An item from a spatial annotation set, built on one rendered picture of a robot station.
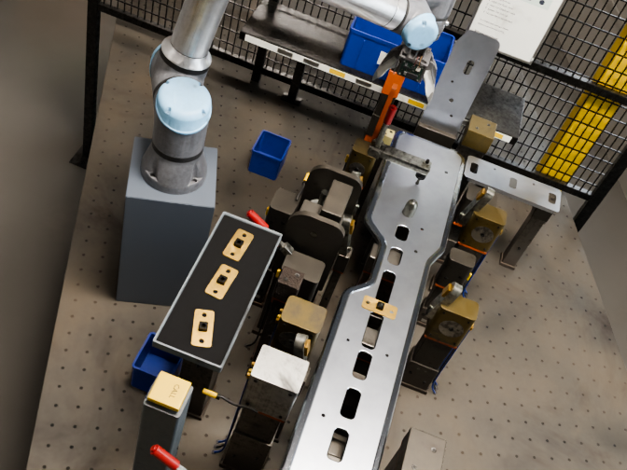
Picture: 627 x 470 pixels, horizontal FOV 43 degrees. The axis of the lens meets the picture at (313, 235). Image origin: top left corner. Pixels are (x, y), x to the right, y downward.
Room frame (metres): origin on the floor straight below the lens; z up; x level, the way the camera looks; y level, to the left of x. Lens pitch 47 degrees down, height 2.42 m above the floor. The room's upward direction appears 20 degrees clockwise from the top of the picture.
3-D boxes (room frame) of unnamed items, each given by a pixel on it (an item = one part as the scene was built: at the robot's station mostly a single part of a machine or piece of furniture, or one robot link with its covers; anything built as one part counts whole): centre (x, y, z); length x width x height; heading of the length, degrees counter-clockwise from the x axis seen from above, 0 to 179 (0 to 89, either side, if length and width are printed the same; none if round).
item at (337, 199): (1.29, 0.00, 0.95); 0.18 x 0.13 x 0.49; 178
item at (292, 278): (1.10, 0.01, 0.90); 0.05 x 0.05 x 0.40; 88
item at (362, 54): (2.09, -0.04, 1.10); 0.30 x 0.17 x 0.13; 89
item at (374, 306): (1.19, -0.20, 1.01); 0.08 x 0.04 x 0.01; 88
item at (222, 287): (0.98, 0.14, 1.17); 0.08 x 0.04 x 0.01; 174
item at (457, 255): (1.45, -0.40, 0.84); 0.10 x 0.05 x 0.29; 88
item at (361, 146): (1.66, -0.04, 0.87); 0.10 x 0.07 x 0.35; 88
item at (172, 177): (1.28, 0.36, 1.15); 0.15 x 0.15 x 0.10
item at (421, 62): (1.63, -0.08, 1.40); 0.09 x 0.08 x 0.12; 178
